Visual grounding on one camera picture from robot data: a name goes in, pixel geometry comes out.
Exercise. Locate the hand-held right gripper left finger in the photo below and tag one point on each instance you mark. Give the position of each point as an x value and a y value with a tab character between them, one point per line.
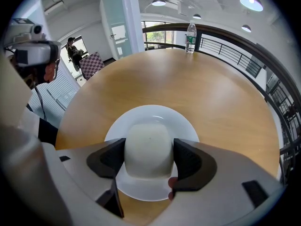
105	160

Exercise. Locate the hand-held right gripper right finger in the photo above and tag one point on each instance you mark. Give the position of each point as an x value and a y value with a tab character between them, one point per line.
192	168

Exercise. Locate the white block item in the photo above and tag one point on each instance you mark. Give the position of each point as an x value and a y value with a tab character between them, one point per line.
148	149

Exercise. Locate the person's right hand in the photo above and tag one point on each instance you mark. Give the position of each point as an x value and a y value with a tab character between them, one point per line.
173	185

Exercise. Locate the white round plate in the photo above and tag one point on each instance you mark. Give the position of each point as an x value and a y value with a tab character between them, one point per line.
150	114

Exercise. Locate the white slatted cabinet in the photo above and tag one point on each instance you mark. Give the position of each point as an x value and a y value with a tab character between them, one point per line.
58	93

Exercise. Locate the round wooden table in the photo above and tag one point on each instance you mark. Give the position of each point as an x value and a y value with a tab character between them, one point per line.
188	83

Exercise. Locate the checkered board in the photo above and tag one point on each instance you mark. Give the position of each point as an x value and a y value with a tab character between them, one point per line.
91	65

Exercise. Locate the clear plastic water bottle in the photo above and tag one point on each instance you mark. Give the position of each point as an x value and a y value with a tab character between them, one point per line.
190	40

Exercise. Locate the dark metal railing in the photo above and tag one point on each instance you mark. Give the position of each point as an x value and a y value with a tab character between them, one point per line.
258	48

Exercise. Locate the frosted glass door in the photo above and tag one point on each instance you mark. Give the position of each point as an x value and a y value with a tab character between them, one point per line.
117	20

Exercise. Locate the dome pendant lamp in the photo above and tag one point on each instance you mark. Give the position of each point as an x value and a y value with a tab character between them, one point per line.
246	28
251	2
196	16
158	2

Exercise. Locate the white head-worn camera rig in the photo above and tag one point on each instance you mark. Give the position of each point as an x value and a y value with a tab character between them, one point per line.
33	52

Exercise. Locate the white wall air conditioner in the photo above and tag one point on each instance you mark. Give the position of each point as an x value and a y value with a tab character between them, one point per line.
54	7

